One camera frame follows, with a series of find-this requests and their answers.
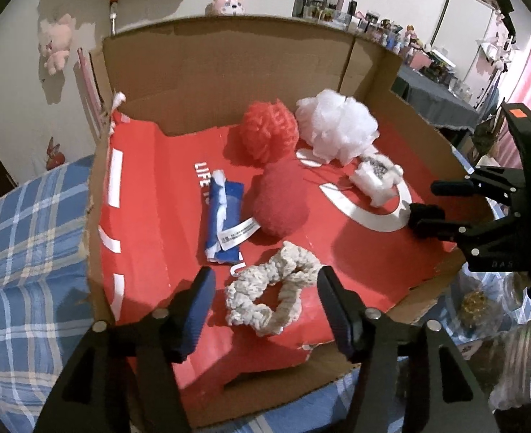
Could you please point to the pink striped paper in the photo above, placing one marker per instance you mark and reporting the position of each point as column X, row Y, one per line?
column 89, row 90

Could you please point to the white mesh bath pouf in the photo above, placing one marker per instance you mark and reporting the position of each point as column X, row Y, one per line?
column 337, row 121

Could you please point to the red plush pouch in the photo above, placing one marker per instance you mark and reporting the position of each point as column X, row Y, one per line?
column 281, row 203

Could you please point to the small glass jar gold contents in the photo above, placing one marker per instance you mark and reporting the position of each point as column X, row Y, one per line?
column 473, row 306

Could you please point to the row of cosmetics and figurines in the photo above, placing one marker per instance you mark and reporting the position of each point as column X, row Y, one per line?
column 369, row 20

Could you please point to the red capped stick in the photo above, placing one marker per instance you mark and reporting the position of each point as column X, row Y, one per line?
column 113, row 9

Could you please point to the ornate framed mirror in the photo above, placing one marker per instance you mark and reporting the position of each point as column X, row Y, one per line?
column 468, row 31

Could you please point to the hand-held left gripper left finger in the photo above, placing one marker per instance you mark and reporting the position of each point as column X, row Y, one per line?
column 193, row 320

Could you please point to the pink pig plush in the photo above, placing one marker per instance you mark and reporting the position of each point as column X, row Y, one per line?
column 57, row 36

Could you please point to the pink plush head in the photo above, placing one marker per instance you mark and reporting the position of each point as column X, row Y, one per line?
column 229, row 5

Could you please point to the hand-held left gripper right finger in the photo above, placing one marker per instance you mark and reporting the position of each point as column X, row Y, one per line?
column 342, row 320

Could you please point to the blue cloth with white label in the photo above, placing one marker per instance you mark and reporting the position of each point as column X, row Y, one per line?
column 234, row 200

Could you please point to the blue plaid tablecloth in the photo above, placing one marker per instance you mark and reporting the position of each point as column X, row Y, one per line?
column 21, row 257

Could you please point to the red mesh bath pouf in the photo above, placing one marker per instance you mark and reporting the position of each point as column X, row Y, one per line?
column 270, row 131

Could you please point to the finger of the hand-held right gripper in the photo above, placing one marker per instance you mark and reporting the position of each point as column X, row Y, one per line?
column 455, row 187
column 432, row 223

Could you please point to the dark cloth covered table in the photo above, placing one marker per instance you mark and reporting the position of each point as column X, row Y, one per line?
column 432, row 99

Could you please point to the cardboard box red lining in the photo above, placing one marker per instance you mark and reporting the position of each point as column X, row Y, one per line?
column 247, row 67

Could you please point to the cream knitted scrunchie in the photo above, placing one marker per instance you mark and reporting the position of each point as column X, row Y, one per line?
column 288, row 257

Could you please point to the white furry bunny plush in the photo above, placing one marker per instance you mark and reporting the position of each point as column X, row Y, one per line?
column 378, row 189

